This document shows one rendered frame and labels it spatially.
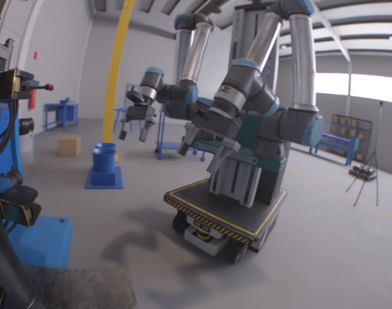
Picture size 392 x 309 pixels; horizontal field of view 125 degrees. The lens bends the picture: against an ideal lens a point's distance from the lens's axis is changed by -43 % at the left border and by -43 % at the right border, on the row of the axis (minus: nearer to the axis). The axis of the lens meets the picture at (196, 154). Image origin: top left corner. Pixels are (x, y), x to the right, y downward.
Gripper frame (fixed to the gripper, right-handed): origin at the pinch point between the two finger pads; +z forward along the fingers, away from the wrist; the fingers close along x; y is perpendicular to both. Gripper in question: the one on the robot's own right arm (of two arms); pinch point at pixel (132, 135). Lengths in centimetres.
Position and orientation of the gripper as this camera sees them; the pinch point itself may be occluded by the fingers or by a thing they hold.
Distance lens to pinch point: 77.0
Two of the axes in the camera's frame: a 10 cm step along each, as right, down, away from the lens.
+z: -2.2, 9.6, -1.9
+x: -8.8, -1.1, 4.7
